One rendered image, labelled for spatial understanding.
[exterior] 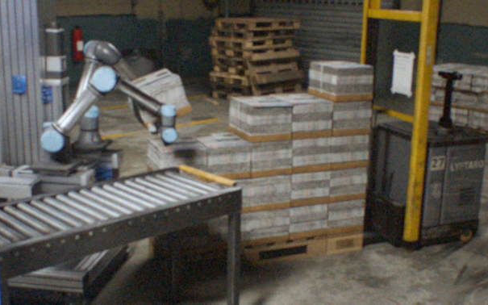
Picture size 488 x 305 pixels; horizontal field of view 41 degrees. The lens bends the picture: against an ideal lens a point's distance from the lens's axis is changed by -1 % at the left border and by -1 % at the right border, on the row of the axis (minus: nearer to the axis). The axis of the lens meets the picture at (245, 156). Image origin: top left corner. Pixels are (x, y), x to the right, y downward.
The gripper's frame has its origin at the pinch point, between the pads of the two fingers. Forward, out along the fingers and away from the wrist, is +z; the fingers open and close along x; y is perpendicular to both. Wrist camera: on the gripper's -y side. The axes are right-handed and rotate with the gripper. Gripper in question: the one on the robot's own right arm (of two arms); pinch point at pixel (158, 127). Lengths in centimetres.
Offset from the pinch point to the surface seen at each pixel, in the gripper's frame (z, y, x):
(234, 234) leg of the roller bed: -77, -46, -6
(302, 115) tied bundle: 7, -33, -89
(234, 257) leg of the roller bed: -77, -58, -2
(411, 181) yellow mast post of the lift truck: -7, -103, -145
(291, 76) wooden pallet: 616, -178, -307
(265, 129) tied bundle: 5, -30, -63
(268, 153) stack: 5, -46, -59
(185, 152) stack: 1.2, -21.4, -9.7
